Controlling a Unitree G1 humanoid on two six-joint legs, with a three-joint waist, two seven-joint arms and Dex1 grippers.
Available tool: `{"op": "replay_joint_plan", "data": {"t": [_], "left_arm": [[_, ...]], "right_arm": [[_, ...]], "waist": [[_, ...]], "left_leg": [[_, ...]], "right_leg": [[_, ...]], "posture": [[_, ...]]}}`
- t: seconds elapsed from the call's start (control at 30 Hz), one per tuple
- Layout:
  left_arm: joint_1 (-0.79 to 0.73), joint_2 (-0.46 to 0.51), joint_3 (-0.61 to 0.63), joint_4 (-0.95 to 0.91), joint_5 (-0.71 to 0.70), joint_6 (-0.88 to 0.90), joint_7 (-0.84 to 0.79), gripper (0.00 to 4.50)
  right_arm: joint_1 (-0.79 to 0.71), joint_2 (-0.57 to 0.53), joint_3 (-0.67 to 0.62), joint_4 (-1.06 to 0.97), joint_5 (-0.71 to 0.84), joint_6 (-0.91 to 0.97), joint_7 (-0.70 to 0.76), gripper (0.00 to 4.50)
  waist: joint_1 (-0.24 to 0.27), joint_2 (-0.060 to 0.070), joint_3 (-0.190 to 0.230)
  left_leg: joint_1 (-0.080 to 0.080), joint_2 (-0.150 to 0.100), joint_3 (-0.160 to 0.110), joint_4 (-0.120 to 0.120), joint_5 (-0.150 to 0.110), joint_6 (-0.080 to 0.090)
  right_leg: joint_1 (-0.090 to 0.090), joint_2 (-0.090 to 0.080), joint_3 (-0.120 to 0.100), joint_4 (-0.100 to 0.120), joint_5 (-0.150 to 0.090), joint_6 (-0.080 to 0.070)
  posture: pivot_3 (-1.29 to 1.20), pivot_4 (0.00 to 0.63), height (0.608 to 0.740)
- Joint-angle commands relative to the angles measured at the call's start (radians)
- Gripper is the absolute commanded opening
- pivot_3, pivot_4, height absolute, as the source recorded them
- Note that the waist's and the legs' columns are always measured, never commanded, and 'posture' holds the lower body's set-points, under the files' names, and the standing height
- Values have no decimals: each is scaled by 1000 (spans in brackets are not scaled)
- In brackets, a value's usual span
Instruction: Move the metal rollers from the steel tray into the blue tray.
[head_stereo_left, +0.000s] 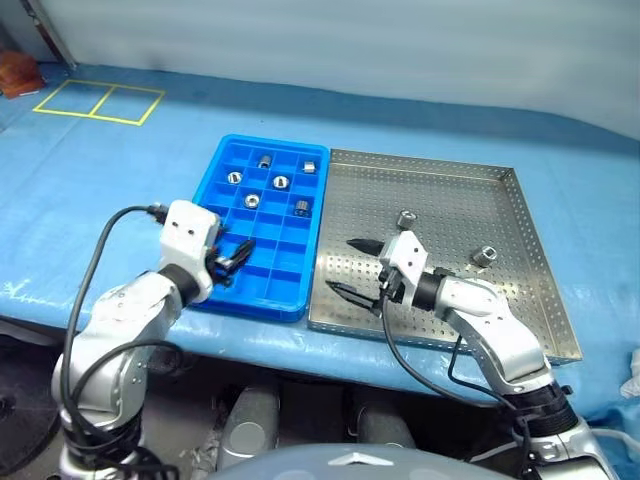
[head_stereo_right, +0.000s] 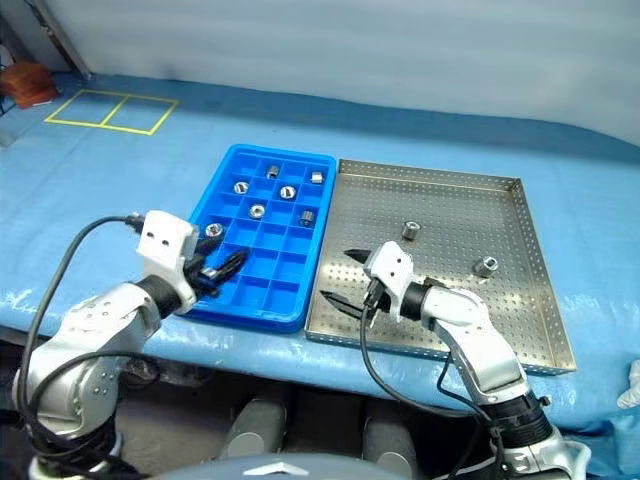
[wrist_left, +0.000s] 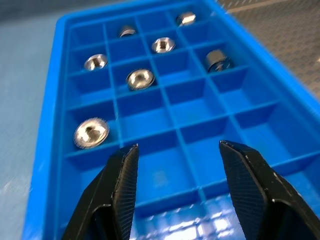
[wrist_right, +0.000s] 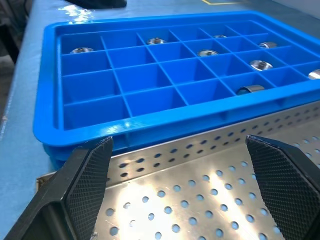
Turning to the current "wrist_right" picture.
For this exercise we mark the perforated steel tray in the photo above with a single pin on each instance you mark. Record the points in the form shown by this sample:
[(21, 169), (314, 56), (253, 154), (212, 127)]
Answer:
[(190, 200)]

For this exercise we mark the metal roller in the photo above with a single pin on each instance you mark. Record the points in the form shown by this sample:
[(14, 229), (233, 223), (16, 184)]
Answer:
[(208, 53), (81, 50), (156, 41), (268, 45), (251, 89), (315, 74), (261, 65), (220, 36)]

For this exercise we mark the dark background object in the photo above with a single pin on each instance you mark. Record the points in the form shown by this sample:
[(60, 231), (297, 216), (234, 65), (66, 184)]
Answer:
[(10, 25)]

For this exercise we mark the blue compartment tray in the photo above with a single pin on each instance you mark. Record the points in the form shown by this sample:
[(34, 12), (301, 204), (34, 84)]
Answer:
[(140, 80)]

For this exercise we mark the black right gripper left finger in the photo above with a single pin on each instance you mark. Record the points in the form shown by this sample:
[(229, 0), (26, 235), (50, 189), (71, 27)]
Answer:
[(75, 190)]

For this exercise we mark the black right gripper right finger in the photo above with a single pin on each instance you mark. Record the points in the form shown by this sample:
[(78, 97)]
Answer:
[(287, 190)]

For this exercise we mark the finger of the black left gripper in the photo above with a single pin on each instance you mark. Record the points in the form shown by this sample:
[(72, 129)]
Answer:
[(100, 3)]

